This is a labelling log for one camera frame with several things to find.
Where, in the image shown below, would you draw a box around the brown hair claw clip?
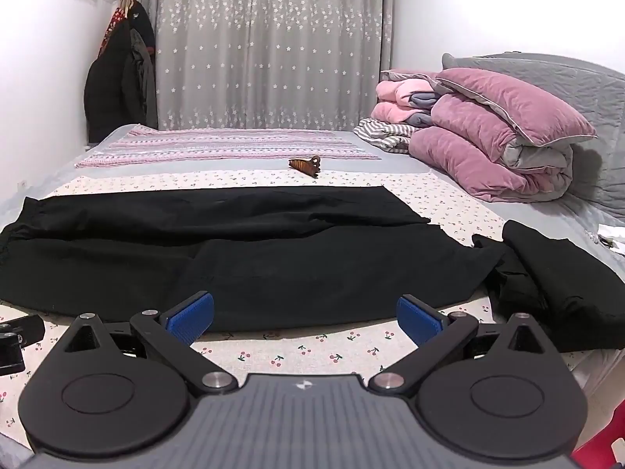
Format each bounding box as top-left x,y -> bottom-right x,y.
288,156 -> 321,178

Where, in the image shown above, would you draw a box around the black pants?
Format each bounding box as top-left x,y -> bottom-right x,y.
1,186 -> 502,333

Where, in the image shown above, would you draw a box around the striped folded cloth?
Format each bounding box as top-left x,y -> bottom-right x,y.
353,119 -> 417,155

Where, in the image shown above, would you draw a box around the hanging dark clothes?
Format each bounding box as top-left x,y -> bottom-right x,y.
84,0 -> 158,145

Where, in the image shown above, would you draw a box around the pink striped blanket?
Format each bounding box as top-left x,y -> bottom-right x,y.
75,125 -> 378,168

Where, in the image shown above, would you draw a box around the pink velvet pillow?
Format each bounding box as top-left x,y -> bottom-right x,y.
436,68 -> 598,147

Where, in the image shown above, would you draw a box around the pink grey folded duvet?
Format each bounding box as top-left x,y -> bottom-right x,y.
409,94 -> 573,202

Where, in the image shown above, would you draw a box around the grey star curtain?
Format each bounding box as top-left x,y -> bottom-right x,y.
139,0 -> 393,130

